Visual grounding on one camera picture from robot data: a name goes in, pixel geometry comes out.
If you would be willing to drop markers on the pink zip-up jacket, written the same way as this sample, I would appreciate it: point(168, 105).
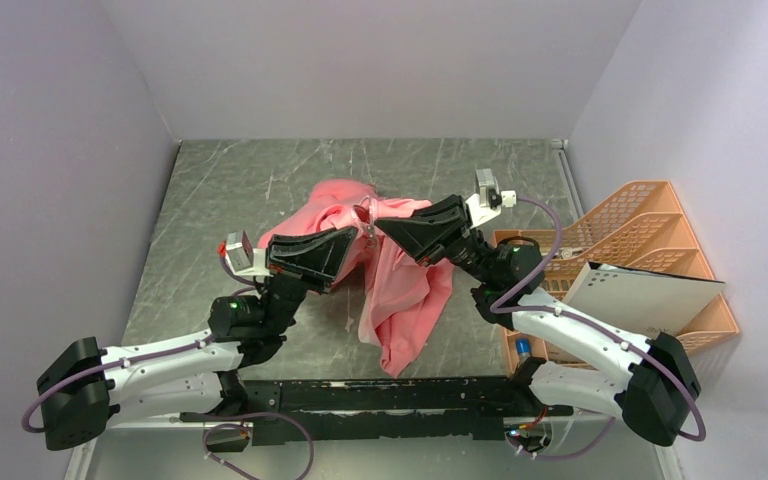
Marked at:
point(403, 300)

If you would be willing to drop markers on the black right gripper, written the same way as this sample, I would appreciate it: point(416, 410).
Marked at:
point(426, 232)

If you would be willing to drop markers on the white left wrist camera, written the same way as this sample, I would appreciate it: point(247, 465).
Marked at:
point(241, 258)

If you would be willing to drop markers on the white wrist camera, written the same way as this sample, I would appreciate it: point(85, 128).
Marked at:
point(241, 258)
point(488, 199)

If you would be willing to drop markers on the white folder in organizer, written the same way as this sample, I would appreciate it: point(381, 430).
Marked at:
point(640, 301)

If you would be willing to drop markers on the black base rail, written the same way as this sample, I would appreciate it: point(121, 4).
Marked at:
point(479, 407)

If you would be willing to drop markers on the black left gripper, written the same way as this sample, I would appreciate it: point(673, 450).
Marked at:
point(318, 255)

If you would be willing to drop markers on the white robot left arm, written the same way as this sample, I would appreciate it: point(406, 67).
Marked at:
point(89, 388)

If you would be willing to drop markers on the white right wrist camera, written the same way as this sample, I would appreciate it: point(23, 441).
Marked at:
point(488, 199)

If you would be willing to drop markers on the blue capped item in organizer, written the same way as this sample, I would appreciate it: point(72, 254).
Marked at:
point(523, 348)

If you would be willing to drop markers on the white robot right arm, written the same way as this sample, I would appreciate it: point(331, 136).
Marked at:
point(648, 384)

